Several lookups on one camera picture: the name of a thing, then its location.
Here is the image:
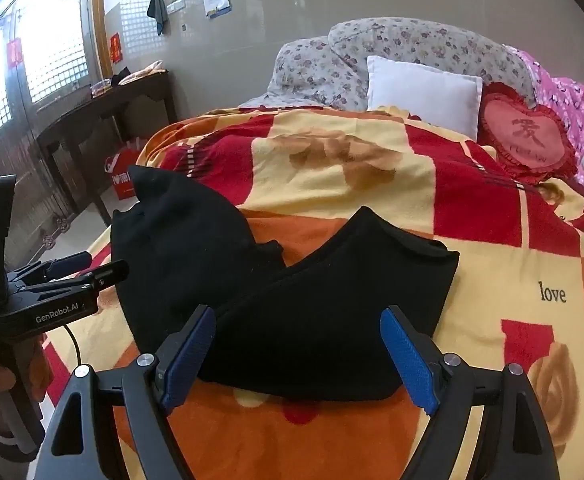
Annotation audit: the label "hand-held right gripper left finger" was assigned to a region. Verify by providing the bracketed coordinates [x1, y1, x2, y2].
[32, 304, 217, 480]

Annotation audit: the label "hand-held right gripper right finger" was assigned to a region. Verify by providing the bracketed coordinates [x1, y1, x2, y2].
[379, 305, 562, 480]

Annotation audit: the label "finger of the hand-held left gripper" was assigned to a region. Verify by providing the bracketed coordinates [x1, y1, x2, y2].
[14, 259, 130, 297]
[7, 251, 93, 286]

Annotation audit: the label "black pants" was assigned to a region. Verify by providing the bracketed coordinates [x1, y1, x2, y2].
[109, 164, 460, 402]

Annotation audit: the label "red shopping bag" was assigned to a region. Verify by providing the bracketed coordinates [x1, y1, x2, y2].
[104, 140, 147, 201]

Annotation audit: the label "red yellow printed blanket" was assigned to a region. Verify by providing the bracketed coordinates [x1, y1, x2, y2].
[37, 105, 584, 480]

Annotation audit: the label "dark wooden table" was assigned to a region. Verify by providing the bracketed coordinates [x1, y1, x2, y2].
[34, 71, 177, 226]

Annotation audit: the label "red heart pillow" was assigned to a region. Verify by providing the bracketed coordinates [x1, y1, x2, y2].
[478, 81, 578, 184]

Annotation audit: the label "dark hanging cloth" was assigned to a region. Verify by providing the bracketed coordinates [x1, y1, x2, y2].
[146, 0, 169, 37]

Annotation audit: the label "white pillow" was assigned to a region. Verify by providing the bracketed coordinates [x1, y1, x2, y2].
[366, 55, 483, 140]

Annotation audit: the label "small floral pillow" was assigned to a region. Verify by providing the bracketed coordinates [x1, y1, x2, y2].
[239, 37, 373, 111]

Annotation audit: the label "pink printed blanket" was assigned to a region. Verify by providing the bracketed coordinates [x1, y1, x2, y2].
[514, 47, 584, 211]

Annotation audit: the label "large floral quilt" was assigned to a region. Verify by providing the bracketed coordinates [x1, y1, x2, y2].
[328, 17, 537, 111]

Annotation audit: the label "black cable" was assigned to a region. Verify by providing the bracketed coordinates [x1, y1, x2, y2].
[63, 324, 82, 367]

